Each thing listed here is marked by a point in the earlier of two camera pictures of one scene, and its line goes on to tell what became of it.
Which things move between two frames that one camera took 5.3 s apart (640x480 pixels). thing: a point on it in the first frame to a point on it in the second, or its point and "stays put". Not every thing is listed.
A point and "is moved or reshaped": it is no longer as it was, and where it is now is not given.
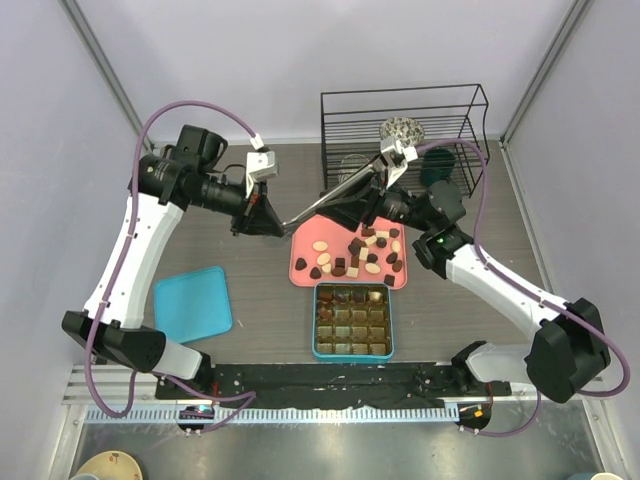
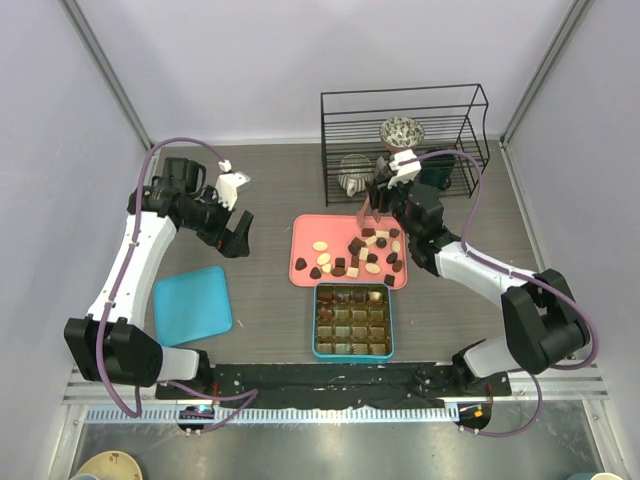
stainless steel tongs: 347,181 is moved or reshaped
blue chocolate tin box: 352,323 stays put
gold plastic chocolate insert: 353,320 stays put
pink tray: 323,252 stays put
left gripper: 259,217 to 233,243
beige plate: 113,465 stays put
